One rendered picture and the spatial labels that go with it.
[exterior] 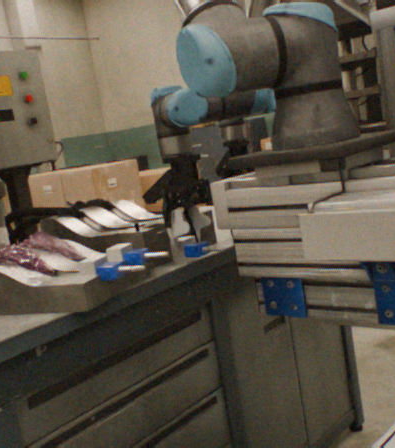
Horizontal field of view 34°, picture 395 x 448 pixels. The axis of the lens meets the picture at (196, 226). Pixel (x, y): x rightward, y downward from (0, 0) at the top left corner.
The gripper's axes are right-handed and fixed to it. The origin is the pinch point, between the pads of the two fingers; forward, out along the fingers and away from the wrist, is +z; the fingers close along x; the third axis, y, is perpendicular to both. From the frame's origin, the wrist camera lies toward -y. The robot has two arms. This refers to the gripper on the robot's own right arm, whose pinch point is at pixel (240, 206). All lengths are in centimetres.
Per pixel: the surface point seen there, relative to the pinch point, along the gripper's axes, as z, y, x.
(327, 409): 69, 8, 15
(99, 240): -3, 15, -52
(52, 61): -163, -808, 237
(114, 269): -2, 48, -62
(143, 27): -189, -729, 361
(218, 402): 44, 25, -33
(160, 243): 0, 27, -42
